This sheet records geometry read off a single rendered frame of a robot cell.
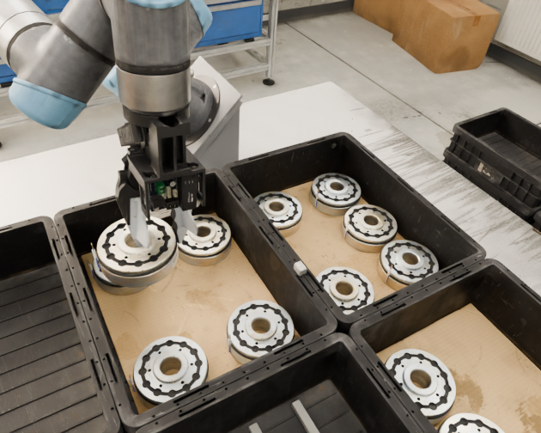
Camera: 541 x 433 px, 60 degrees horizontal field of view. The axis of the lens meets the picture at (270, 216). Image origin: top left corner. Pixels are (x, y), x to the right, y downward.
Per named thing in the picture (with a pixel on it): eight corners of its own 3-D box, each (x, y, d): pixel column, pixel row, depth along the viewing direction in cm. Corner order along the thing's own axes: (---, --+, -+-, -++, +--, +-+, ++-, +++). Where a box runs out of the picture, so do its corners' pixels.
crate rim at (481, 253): (218, 175, 89) (218, 165, 88) (343, 139, 101) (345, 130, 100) (340, 337, 65) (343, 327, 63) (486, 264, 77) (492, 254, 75)
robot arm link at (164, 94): (106, 55, 49) (179, 49, 52) (111, 97, 51) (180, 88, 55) (128, 79, 44) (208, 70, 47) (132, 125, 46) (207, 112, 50)
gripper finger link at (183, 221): (191, 263, 62) (176, 210, 56) (174, 237, 66) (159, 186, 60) (212, 253, 63) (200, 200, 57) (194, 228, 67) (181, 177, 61)
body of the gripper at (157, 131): (145, 226, 52) (136, 127, 45) (123, 188, 58) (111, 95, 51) (208, 210, 56) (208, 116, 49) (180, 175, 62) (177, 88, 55)
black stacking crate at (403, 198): (220, 212, 96) (220, 167, 88) (337, 174, 108) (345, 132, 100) (330, 369, 72) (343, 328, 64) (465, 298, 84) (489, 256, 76)
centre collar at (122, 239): (112, 235, 62) (112, 233, 62) (148, 224, 64) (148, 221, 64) (124, 261, 59) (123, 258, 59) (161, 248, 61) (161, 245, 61)
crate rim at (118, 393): (54, 222, 77) (51, 212, 76) (218, 175, 89) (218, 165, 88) (128, 442, 53) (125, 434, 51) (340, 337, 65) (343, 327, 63)
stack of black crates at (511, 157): (416, 214, 200) (452, 124, 170) (464, 193, 213) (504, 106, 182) (491, 277, 176) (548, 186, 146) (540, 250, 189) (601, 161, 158)
